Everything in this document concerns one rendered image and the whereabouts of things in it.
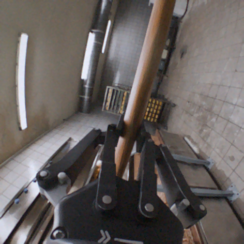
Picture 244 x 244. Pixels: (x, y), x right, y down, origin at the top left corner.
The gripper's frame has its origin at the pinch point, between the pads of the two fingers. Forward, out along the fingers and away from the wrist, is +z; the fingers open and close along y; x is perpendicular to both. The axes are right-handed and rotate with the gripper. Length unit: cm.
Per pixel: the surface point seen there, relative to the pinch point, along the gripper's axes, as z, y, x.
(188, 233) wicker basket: 11, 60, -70
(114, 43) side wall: 499, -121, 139
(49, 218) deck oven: 18, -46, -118
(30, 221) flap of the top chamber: 8, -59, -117
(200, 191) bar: 39, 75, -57
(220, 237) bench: 3, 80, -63
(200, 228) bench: 12, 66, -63
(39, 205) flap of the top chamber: 26, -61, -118
